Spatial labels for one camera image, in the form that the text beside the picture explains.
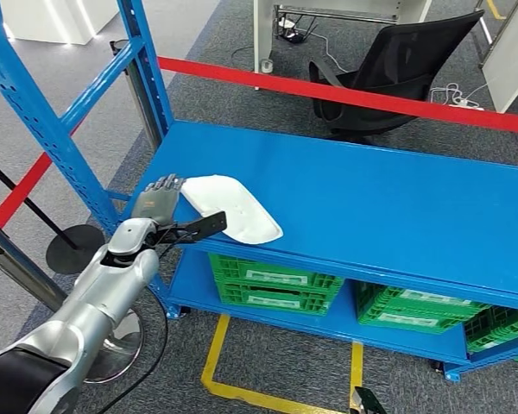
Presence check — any yellow floor tape outline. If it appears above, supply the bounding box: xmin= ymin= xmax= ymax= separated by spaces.
xmin=200 ymin=314 xmax=364 ymax=414

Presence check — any blue steel shelf rack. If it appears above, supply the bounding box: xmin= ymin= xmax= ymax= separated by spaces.
xmin=0 ymin=0 xmax=518 ymax=383

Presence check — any yellow floor tape strip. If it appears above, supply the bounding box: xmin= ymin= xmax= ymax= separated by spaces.
xmin=485 ymin=0 xmax=506 ymax=22

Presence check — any black office chair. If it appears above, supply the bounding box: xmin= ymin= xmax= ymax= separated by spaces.
xmin=308 ymin=9 xmax=485 ymax=145

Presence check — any chrome stanchion post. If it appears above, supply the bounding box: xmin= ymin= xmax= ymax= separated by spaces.
xmin=108 ymin=38 xmax=164 ymax=153
xmin=0 ymin=214 xmax=145 ymax=385

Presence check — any red barrier belt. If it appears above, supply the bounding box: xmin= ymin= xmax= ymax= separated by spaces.
xmin=157 ymin=55 xmax=518 ymax=136
xmin=0 ymin=122 xmax=83 ymax=229

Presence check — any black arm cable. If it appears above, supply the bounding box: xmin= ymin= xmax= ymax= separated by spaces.
xmin=95 ymin=231 xmax=187 ymax=414

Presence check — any white plastic mirror housing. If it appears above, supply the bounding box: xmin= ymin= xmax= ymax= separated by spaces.
xmin=180 ymin=173 xmax=284 ymax=246

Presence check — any black stanchion post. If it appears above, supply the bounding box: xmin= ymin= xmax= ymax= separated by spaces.
xmin=0 ymin=153 xmax=107 ymax=277

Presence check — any white power strip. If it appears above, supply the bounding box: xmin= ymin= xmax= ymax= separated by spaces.
xmin=449 ymin=97 xmax=487 ymax=112

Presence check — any white floor cable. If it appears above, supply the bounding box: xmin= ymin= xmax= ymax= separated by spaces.
xmin=429 ymin=81 xmax=488 ymax=109

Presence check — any white cabinet panel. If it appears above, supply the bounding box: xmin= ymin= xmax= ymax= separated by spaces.
xmin=475 ymin=0 xmax=518 ymax=114

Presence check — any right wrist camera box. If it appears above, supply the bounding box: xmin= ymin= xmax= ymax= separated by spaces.
xmin=349 ymin=386 xmax=388 ymax=414

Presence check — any thin white cable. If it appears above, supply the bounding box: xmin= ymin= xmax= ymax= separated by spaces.
xmin=312 ymin=31 xmax=350 ymax=75

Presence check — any black router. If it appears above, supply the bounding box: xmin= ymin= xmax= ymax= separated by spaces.
xmin=278 ymin=16 xmax=320 ymax=46

